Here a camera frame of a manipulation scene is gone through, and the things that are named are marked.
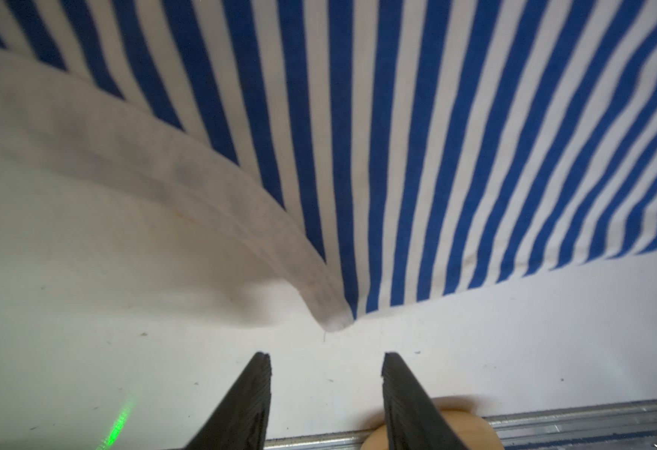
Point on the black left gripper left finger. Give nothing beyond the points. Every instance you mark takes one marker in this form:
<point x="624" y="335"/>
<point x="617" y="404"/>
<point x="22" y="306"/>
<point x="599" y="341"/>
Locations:
<point x="240" y="421"/>

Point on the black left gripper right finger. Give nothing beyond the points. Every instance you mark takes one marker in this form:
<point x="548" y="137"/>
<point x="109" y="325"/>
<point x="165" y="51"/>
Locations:
<point x="412" y="420"/>

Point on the blue white striped tank top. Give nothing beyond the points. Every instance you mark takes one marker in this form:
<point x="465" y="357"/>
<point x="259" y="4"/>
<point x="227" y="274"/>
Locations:
<point x="374" y="153"/>

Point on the pink oval container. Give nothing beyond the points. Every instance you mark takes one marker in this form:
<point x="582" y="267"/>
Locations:
<point x="473" y="430"/>

